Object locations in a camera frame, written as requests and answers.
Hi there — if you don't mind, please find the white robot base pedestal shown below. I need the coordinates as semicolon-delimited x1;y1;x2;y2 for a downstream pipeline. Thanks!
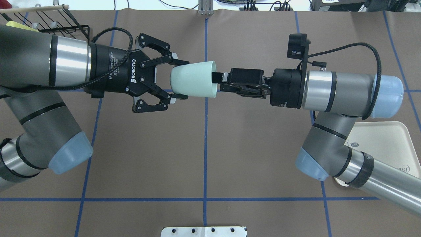
160;226;248;237

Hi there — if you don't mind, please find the black wire cup rack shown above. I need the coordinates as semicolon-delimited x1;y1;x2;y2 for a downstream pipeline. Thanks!
0;0;92;42

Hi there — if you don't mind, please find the cream rabbit print tray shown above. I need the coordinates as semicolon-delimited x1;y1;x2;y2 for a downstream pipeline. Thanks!
344;121;421;178

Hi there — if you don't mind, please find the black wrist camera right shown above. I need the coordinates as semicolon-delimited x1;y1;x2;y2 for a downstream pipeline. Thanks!
287;33;311;60

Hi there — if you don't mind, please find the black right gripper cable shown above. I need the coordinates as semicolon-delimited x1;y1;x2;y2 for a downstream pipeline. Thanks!
309;42;381;120

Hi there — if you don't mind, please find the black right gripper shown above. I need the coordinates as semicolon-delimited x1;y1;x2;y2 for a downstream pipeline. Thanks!
212;68;303;109

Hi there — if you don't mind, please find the mint green cup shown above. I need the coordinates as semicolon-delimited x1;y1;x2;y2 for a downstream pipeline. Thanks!
170;61;217;98

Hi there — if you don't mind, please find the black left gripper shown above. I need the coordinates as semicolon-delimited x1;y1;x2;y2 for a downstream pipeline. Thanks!
83;33;190;113

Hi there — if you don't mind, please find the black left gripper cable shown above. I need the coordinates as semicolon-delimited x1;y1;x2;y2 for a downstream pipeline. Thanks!
53;27;133;90

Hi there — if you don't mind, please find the yellow cup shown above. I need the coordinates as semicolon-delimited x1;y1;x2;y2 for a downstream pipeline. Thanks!
6;21;39;32

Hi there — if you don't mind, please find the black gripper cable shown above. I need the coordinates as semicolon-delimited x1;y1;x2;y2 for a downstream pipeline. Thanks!
53;27;133;90
309;42;381;120

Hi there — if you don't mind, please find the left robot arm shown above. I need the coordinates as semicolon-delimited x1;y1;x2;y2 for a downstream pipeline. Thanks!
1;22;188;191

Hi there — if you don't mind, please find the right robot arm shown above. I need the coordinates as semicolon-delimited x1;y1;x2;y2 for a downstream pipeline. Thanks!
211;68;421;216

